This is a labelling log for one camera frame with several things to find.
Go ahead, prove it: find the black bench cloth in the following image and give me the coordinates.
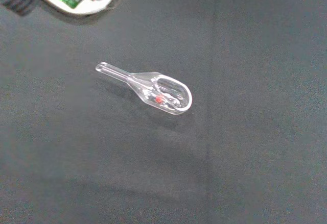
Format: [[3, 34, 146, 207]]
[[0, 0, 327, 224]]

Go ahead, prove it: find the clear glass weighing funnel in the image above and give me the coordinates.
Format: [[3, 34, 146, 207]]
[[95, 61, 193, 115]]

